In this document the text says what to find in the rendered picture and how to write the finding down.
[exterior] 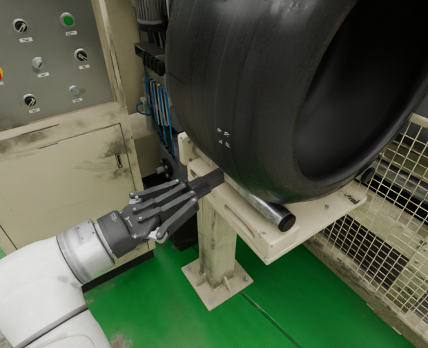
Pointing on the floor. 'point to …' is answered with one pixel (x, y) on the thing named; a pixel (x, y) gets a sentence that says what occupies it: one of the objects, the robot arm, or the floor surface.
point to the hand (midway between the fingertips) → (206, 183)
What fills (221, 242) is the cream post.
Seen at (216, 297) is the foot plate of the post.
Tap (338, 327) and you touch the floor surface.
